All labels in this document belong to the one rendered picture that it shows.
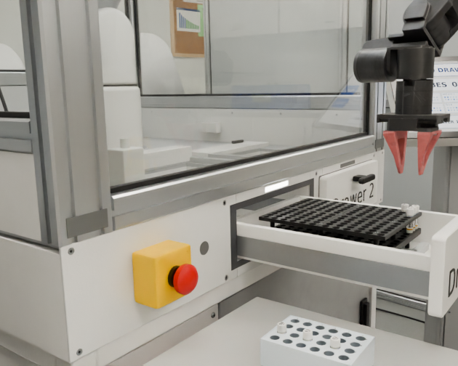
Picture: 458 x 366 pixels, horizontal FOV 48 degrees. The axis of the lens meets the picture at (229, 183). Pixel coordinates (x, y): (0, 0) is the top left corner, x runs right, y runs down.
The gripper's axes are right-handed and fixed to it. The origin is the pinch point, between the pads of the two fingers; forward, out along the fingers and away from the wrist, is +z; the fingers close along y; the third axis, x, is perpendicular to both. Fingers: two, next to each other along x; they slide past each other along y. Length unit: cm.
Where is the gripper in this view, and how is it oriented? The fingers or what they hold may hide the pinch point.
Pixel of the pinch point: (411, 168)
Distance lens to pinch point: 91.4
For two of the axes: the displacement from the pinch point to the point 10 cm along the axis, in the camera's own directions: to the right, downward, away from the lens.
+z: 0.2, 9.8, 1.8
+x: -6.0, 1.6, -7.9
